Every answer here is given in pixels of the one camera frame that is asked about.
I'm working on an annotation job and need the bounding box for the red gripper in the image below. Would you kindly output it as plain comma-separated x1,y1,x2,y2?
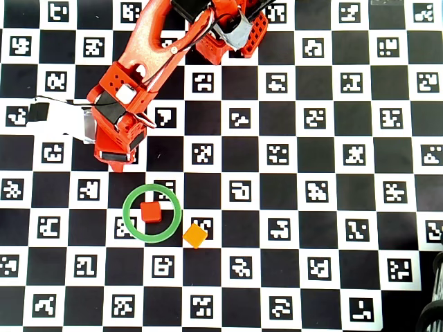
88,93,150,173

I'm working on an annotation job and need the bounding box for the red cube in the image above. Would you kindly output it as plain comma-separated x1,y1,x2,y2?
139,201,163,223

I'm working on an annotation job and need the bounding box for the orange cube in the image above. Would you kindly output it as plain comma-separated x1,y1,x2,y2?
182,223,209,250

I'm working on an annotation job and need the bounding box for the black white marker mat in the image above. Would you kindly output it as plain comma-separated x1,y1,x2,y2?
0,0,443,329

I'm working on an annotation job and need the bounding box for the black flexible tripod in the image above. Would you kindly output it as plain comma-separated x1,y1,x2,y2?
417,250,443,332

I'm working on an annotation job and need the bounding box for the green ring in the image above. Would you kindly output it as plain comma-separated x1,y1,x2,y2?
122,184,183,245

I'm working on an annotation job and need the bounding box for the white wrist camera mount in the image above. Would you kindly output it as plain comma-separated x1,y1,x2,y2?
26,101,98,145

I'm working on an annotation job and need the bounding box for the thin black camera cable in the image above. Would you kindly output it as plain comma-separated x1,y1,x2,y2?
34,95,93,107

